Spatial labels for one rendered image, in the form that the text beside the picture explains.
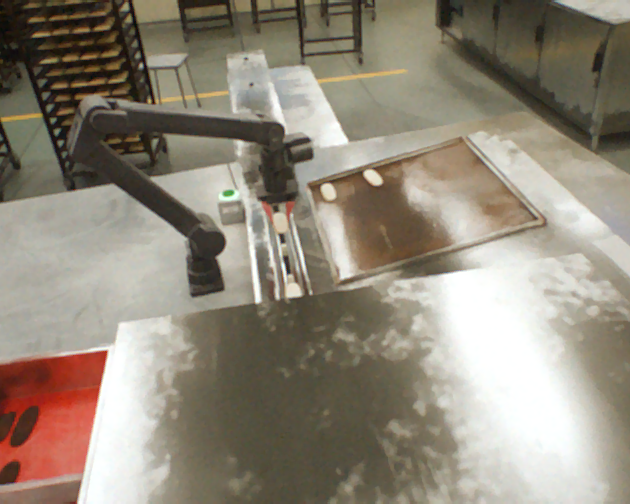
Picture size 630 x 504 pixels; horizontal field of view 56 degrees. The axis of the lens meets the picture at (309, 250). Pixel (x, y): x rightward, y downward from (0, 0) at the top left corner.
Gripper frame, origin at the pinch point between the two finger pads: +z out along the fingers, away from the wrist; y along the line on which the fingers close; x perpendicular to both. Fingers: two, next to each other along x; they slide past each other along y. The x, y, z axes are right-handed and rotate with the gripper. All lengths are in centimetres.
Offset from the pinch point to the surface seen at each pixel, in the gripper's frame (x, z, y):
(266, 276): 14.4, 6.9, 5.5
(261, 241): -1.7, 6.9, 5.5
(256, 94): -103, 1, -1
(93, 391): 40, 11, 44
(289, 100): -121, 11, -16
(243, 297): 15.8, 11.1, 11.8
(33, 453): 54, 11, 53
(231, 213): -20.4, 7.6, 12.9
